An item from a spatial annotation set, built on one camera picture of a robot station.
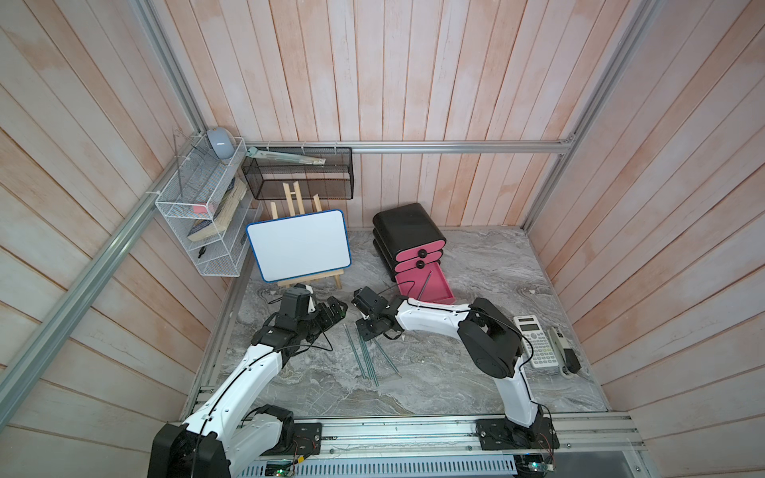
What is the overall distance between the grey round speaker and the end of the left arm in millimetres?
515

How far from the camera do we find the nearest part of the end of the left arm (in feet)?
1.92

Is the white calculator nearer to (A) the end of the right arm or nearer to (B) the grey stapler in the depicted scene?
(B) the grey stapler

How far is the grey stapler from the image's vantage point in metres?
0.83

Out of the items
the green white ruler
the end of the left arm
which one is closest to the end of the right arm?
the end of the left arm

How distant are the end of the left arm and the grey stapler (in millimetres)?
653

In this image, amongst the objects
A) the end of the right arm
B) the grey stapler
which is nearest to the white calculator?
the grey stapler

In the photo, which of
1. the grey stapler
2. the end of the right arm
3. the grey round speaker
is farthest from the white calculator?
the grey round speaker

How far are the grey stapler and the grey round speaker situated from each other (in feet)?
3.66
